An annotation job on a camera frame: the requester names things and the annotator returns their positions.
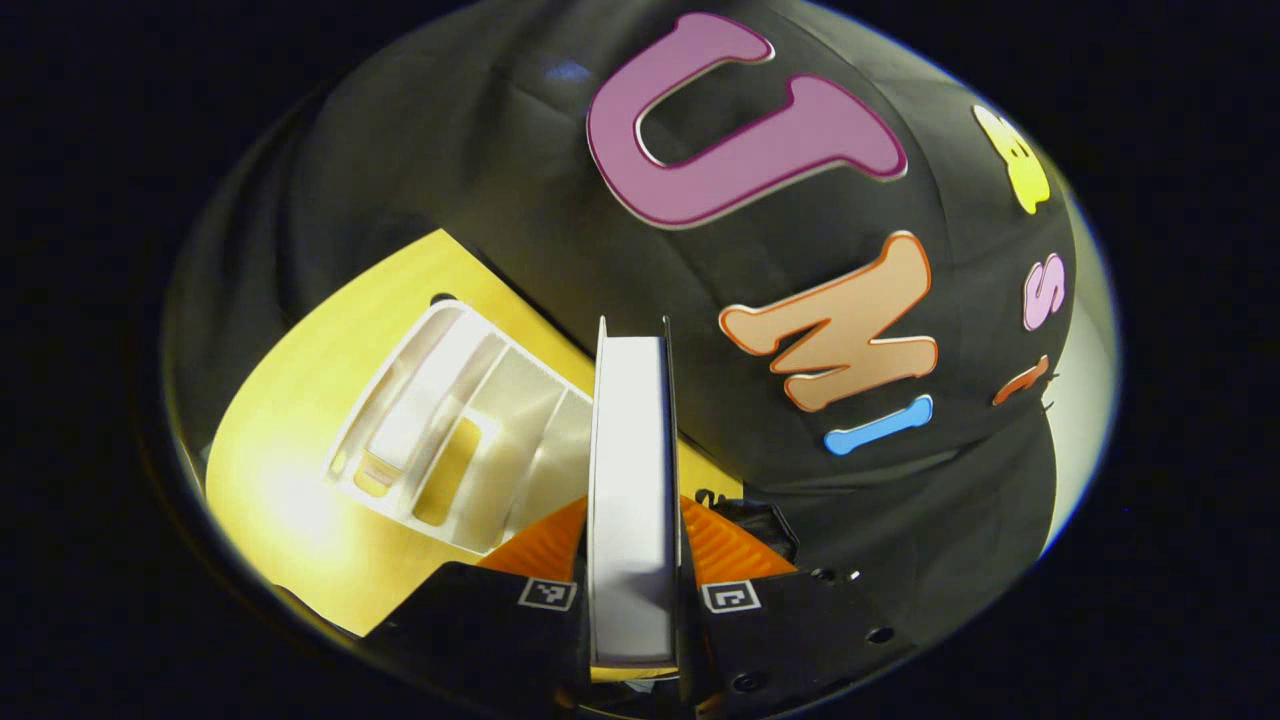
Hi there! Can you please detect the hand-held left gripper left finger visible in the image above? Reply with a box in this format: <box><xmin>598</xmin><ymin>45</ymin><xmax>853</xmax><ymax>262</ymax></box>
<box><xmin>365</xmin><ymin>495</ymin><xmax>591</xmax><ymax>716</ymax></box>

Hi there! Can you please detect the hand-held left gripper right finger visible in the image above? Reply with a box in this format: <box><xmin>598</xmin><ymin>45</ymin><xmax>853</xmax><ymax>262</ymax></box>
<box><xmin>680</xmin><ymin>497</ymin><xmax>916</xmax><ymax>716</ymax></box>

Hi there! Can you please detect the white bookshelf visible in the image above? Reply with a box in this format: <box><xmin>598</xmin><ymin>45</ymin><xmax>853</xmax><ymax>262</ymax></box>
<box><xmin>325</xmin><ymin>298</ymin><xmax>597</xmax><ymax>556</ymax></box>

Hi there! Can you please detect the white book with dark cover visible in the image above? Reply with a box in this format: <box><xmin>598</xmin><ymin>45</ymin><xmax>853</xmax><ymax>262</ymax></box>
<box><xmin>585</xmin><ymin>315</ymin><xmax>687</xmax><ymax>669</ymax></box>

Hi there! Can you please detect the black backdrop cloth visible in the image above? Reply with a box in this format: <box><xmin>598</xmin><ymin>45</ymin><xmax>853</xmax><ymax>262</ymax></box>
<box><xmin>165</xmin><ymin>0</ymin><xmax>1081</xmax><ymax>641</ymax></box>

